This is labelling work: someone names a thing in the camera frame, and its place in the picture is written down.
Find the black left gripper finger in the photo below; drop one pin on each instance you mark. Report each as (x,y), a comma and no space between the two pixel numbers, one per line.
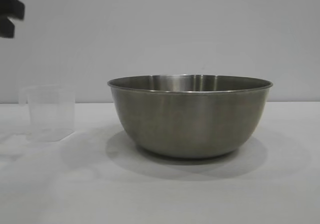
(13,8)
(7,29)

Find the translucent plastic measuring cup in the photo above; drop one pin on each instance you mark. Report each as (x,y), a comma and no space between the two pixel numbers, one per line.
(51,111)

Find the stainless steel mixing bowl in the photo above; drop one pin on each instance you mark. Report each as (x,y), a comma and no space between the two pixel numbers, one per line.
(190,118)

